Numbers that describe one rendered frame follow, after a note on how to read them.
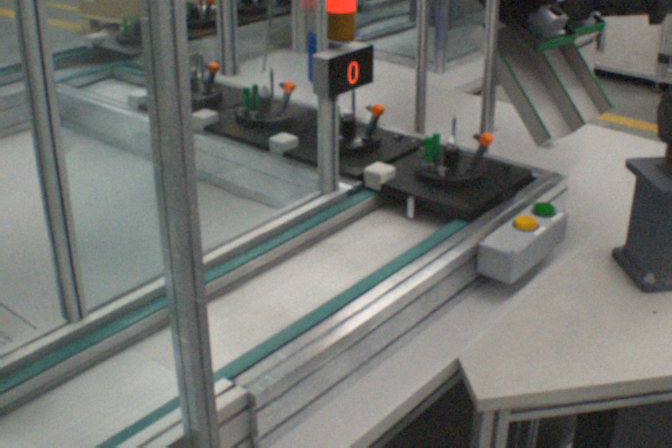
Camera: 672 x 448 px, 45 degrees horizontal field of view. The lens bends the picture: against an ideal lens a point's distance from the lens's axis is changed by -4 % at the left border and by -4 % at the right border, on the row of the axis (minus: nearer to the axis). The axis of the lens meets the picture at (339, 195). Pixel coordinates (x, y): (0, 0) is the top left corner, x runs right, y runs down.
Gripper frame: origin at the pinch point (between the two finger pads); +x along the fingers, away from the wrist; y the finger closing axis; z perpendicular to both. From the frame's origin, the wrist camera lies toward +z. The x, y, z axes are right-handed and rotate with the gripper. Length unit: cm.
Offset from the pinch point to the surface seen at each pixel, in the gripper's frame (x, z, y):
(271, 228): 15, -34, 65
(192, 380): -31, -35, 101
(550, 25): 7.0, -4.1, 2.2
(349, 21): 10, 0, 49
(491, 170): 10.5, -31.6, 17.8
